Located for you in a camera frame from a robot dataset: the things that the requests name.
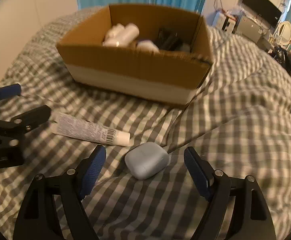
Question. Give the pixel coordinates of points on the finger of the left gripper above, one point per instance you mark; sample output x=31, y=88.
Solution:
x=25, y=122
x=10, y=91

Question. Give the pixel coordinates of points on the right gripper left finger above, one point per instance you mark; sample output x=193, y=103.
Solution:
x=38, y=218

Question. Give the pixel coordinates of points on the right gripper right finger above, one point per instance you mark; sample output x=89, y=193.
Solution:
x=251, y=218

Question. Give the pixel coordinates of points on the white hair dryer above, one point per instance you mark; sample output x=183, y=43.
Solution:
x=120, y=35

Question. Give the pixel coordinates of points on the grey white sock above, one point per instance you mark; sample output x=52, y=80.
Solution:
x=147, y=45

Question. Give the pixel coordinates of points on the blue floral tissue pack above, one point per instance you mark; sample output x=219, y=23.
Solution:
x=185, y=48

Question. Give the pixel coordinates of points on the white printed cream tube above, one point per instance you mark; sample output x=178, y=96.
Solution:
x=81, y=129

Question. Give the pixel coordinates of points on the grey white checkered duvet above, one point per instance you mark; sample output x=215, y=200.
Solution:
x=239, y=121

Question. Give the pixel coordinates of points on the light blue earbuds case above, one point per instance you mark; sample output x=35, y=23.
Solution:
x=146, y=160

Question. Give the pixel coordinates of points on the open cardboard box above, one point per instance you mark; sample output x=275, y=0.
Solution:
x=171, y=77

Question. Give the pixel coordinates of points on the black bags pile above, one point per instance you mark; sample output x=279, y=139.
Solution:
x=283, y=57

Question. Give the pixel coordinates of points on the white oval vanity mirror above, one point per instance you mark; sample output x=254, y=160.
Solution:
x=284, y=33

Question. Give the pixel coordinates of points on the silver mini fridge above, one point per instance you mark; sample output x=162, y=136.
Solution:
x=249, y=29

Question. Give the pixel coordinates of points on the black wall television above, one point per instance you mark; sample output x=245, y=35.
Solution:
x=266, y=9

